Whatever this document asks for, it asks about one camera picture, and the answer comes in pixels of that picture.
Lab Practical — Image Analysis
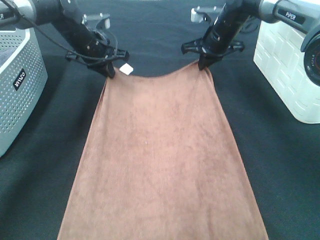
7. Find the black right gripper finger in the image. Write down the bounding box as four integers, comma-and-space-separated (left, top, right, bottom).
203, 56, 223, 68
198, 54, 208, 71

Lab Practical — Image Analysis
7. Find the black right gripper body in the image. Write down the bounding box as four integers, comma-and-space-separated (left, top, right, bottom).
181, 4, 245, 58

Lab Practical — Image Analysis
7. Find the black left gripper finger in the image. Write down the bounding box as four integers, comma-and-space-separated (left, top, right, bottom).
106, 61, 116, 78
87, 62, 110, 78

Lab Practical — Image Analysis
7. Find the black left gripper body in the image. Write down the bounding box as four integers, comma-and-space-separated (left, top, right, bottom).
53, 17, 130, 66

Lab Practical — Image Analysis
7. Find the brown towel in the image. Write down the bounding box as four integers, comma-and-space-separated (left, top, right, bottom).
57, 62, 268, 240

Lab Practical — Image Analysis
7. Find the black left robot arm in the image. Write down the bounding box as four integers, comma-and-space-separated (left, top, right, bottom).
0, 0, 130, 78

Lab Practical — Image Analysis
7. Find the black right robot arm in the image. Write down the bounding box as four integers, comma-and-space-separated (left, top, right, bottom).
181, 0, 320, 85

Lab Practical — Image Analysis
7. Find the white storage box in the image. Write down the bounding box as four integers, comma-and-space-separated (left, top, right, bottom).
253, 21, 320, 124

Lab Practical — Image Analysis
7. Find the grey perforated laundry basket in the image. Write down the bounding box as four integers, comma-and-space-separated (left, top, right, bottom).
0, 28, 48, 156

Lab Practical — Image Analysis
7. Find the black table cloth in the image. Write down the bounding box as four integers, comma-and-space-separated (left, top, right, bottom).
0, 0, 320, 240

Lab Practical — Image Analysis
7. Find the black cable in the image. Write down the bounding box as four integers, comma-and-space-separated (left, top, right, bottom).
0, 0, 119, 61

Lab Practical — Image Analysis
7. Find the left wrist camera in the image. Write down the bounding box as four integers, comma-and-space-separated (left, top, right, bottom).
81, 13, 111, 30

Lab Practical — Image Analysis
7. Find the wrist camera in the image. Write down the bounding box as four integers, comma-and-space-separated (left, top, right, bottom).
81, 13, 111, 30
190, 6, 222, 24

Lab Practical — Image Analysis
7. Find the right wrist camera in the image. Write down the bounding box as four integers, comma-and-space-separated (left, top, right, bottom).
190, 6, 222, 24

